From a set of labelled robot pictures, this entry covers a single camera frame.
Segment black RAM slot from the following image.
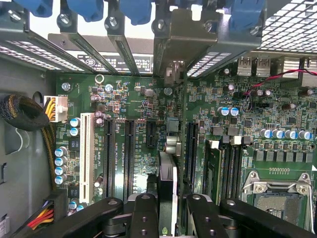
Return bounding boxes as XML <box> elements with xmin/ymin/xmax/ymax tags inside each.
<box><xmin>232</xmin><ymin>136</ymin><xmax>245</xmax><ymax>199</ymax></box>
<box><xmin>222</xmin><ymin>136</ymin><xmax>233</xmax><ymax>199</ymax></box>

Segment short PCIe expansion slot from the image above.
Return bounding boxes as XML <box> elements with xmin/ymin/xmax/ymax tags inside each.
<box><xmin>146</xmin><ymin>121</ymin><xmax>157</xmax><ymax>147</ymax></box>

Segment CPU socket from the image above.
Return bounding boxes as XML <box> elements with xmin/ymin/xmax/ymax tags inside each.
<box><xmin>241</xmin><ymin>171</ymin><xmax>317</xmax><ymax>234</ymax></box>

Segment long PCIe expansion slot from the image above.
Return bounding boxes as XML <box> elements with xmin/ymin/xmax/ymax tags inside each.
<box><xmin>123</xmin><ymin>119</ymin><xmax>136</xmax><ymax>201</ymax></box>
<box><xmin>187</xmin><ymin>122</ymin><xmax>199</xmax><ymax>184</ymax></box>
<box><xmin>104</xmin><ymin>119</ymin><xmax>116</xmax><ymax>199</ymax></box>

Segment perforated slot cover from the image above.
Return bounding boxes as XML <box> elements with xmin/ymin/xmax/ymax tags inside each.
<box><xmin>0</xmin><ymin>46</ymin><xmax>64</xmax><ymax>71</ymax></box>
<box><xmin>4</xmin><ymin>39</ymin><xmax>96</xmax><ymax>74</ymax></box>
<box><xmin>185</xmin><ymin>24</ymin><xmax>264</xmax><ymax>78</ymax></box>

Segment blue slot clip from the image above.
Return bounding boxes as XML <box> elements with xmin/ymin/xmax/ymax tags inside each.
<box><xmin>118</xmin><ymin>0</ymin><xmax>152</xmax><ymax>25</ymax></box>
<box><xmin>229</xmin><ymin>0</ymin><xmax>267</xmax><ymax>30</ymax></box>
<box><xmin>66</xmin><ymin>0</ymin><xmax>104</xmax><ymax>22</ymax></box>
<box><xmin>23</xmin><ymin>0</ymin><xmax>54</xmax><ymax>17</ymax></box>

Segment red black twisted wire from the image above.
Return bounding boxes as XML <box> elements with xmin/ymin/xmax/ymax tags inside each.
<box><xmin>241</xmin><ymin>69</ymin><xmax>317</xmax><ymax>112</ymax></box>

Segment green motherboard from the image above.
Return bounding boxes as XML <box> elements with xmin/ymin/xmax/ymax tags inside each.
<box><xmin>55</xmin><ymin>59</ymin><xmax>317</xmax><ymax>238</ymax></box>

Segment metal USB port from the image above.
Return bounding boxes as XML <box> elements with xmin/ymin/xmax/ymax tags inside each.
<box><xmin>237</xmin><ymin>57</ymin><xmax>252</xmax><ymax>76</ymax></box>
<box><xmin>255</xmin><ymin>57</ymin><xmax>270</xmax><ymax>76</ymax></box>

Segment black open PC case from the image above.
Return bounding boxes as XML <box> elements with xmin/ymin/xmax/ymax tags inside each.
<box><xmin>0</xmin><ymin>0</ymin><xmax>317</xmax><ymax>238</ymax></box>

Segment coloured power wires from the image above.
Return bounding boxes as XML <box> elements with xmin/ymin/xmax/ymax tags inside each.
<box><xmin>27</xmin><ymin>190</ymin><xmax>68</xmax><ymax>231</ymax></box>

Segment white power connector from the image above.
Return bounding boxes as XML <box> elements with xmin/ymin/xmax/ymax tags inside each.
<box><xmin>44</xmin><ymin>95</ymin><xmax>69</xmax><ymax>123</ymax></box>

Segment braided power cable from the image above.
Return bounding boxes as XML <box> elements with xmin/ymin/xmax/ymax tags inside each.
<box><xmin>0</xmin><ymin>94</ymin><xmax>57</xmax><ymax>191</ymax></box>

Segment white PCI expansion slot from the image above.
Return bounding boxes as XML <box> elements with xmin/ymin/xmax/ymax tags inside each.
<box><xmin>79</xmin><ymin>113</ymin><xmax>95</xmax><ymax>204</ymax></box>

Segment green RAM stick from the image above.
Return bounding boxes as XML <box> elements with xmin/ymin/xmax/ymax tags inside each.
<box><xmin>205</xmin><ymin>139</ymin><xmax>223</xmax><ymax>205</ymax></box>

